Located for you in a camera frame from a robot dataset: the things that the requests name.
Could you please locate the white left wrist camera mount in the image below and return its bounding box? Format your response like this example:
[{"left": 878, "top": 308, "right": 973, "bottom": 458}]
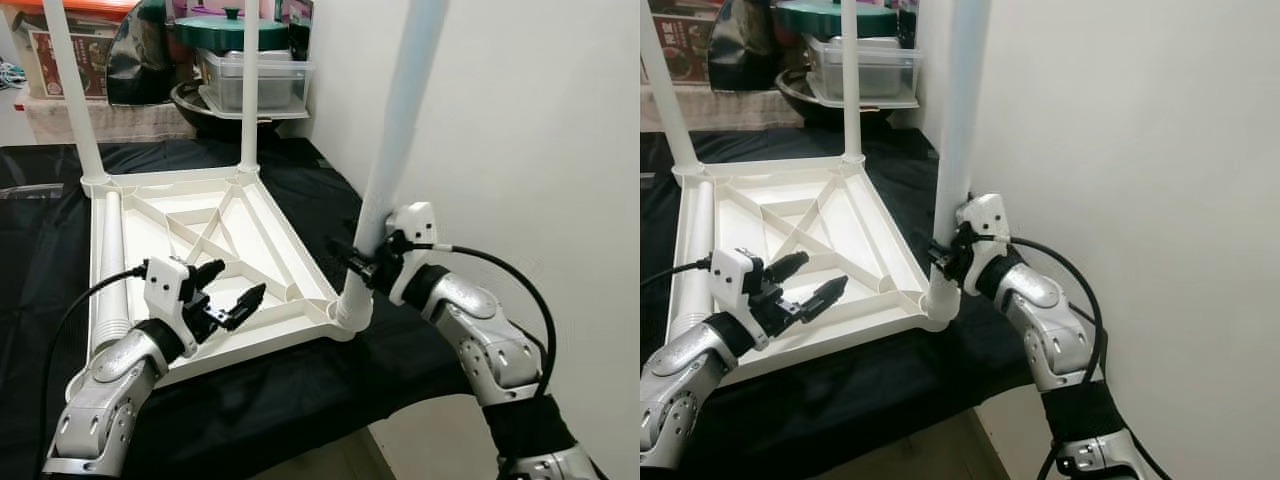
[
  {"left": 710, "top": 247, "right": 766, "bottom": 346},
  {"left": 143, "top": 255, "right": 196, "bottom": 351}
]

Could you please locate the clear plastic container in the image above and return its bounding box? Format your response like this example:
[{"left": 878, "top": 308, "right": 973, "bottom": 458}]
[
  {"left": 198, "top": 48, "right": 313, "bottom": 119},
  {"left": 805, "top": 35, "right": 923, "bottom": 109}
]

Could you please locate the pink storage box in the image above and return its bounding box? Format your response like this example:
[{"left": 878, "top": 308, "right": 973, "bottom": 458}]
[{"left": 165, "top": 0, "right": 286, "bottom": 23}]

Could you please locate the orange lid storage box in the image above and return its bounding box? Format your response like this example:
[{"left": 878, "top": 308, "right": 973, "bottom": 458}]
[
  {"left": 645, "top": 0, "right": 721, "bottom": 86},
  {"left": 20, "top": 0, "right": 136, "bottom": 101}
]

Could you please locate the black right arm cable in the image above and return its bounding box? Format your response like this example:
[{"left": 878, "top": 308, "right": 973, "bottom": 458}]
[
  {"left": 1005, "top": 235, "right": 1176, "bottom": 480},
  {"left": 410, "top": 240, "right": 557, "bottom": 401}
]

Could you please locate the white plastic tabletop panel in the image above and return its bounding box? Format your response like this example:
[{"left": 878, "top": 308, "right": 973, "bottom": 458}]
[
  {"left": 85, "top": 168, "right": 376, "bottom": 386},
  {"left": 675, "top": 155, "right": 961, "bottom": 386}
]

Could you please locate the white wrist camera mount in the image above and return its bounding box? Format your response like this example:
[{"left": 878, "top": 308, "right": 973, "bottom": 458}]
[
  {"left": 710, "top": 247, "right": 766, "bottom": 346},
  {"left": 143, "top": 255, "right": 196, "bottom": 351},
  {"left": 385, "top": 202, "right": 441, "bottom": 306},
  {"left": 955, "top": 193, "right": 1011, "bottom": 296}
]

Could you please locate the crumpled clear tape strip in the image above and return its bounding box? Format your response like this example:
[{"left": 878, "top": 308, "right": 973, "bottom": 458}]
[{"left": 0, "top": 180, "right": 66, "bottom": 203}]

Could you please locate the black wok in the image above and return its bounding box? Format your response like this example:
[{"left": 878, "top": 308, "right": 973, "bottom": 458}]
[
  {"left": 775, "top": 68, "right": 901, "bottom": 126},
  {"left": 170, "top": 82, "right": 301, "bottom": 136}
]

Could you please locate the black table cloth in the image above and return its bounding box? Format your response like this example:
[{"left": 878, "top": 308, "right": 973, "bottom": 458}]
[
  {"left": 0, "top": 138, "right": 471, "bottom": 480},
  {"left": 640, "top": 128, "right": 1036, "bottom": 480}
]

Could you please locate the green pot lid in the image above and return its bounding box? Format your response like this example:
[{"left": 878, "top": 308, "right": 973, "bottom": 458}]
[
  {"left": 172, "top": 8, "right": 291, "bottom": 51},
  {"left": 775, "top": 0, "right": 901, "bottom": 39}
]

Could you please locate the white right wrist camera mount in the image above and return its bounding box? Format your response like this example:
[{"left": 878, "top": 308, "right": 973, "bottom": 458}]
[
  {"left": 955, "top": 193, "right": 1011, "bottom": 296},
  {"left": 385, "top": 202, "right": 441, "bottom": 306}
]

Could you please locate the beige cloth covered bench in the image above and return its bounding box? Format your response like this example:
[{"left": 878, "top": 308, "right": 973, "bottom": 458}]
[
  {"left": 20, "top": 95, "right": 201, "bottom": 143},
  {"left": 640, "top": 85, "right": 811, "bottom": 133}
]

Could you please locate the black bag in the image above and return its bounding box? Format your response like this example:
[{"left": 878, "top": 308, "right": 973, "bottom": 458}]
[
  {"left": 708, "top": 0, "right": 786, "bottom": 93},
  {"left": 105, "top": 0, "right": 181, "bottom": 106}
]

